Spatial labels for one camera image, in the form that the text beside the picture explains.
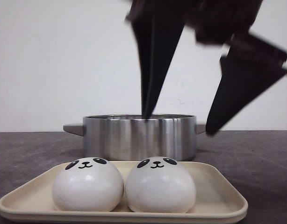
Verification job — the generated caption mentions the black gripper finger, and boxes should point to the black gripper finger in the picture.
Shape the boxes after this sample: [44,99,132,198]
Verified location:
[205,33,287,135]
[126,0,188,118]

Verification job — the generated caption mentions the stainless steel steamer pot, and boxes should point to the stainless steel steamer pot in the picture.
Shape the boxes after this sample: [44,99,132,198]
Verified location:
[63,114,206,161]

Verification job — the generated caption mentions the white panda bun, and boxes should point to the white panda bun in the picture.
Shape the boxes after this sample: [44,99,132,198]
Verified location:
[52,157,124,212]
[125,156,196,213]

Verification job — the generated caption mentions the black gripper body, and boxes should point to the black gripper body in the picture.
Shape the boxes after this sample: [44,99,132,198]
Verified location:
[186,0,262,45]

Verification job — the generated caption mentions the cream rectangular tray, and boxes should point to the cream rectangular tray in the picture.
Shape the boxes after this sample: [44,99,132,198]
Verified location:
[0,161,248,224]

